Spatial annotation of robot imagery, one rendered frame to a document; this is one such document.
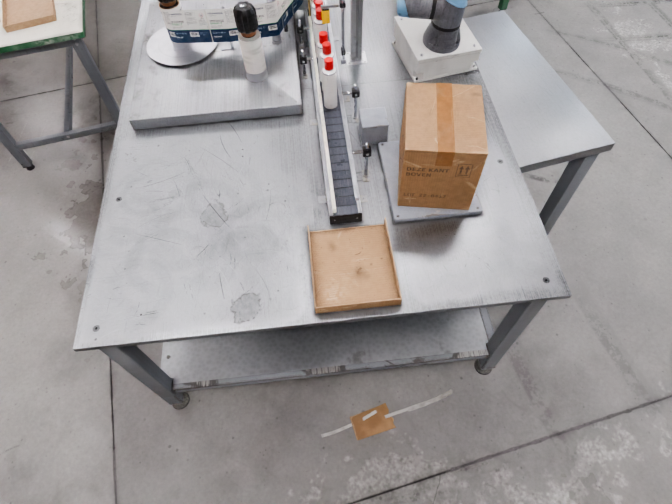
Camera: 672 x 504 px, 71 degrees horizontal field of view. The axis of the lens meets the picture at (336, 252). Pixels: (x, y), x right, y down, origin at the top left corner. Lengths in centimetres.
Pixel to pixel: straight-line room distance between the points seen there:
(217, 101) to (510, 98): 117
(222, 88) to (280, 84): 23
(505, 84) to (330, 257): 109
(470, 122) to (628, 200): 173
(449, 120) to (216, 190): 83
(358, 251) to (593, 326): 141
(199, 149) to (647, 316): 219
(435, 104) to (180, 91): 105
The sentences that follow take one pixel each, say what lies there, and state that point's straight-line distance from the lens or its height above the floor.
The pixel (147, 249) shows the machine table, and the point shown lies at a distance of 169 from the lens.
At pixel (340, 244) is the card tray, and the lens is 155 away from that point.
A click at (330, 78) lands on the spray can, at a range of 181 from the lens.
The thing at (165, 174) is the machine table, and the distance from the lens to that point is 187.
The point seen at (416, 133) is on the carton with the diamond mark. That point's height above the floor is 112.
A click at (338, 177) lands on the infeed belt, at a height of 88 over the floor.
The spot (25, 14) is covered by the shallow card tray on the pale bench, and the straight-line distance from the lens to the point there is 306.
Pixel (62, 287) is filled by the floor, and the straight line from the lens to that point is 284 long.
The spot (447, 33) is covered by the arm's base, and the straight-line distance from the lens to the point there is 207.
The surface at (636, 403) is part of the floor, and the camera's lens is 253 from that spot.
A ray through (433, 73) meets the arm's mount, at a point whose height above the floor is 86.
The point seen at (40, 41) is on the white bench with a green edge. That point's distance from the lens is 284.
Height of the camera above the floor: 214
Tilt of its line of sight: 58 degrees down
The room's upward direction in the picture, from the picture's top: 3 degrees counter-clockwise
